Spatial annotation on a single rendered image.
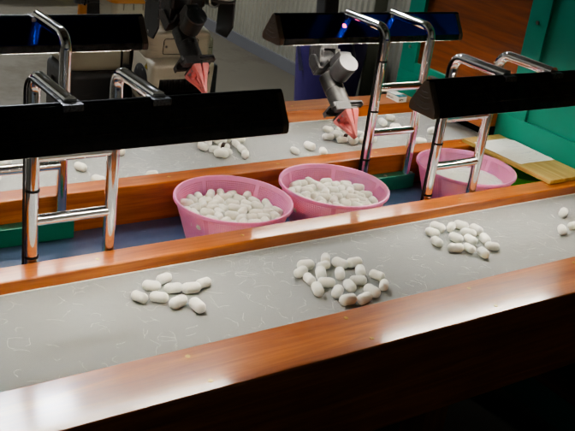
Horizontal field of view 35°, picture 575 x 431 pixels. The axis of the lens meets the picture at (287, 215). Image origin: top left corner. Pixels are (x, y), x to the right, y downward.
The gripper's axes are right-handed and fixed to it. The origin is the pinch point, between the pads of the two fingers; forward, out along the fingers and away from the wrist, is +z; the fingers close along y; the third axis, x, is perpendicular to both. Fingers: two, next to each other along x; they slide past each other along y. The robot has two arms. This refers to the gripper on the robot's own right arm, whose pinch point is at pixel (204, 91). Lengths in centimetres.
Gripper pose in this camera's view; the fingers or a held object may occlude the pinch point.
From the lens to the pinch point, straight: 245.8
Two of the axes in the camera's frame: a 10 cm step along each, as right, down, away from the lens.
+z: 3.4, 8.9, -3.0
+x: -4.5, 4.3, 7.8
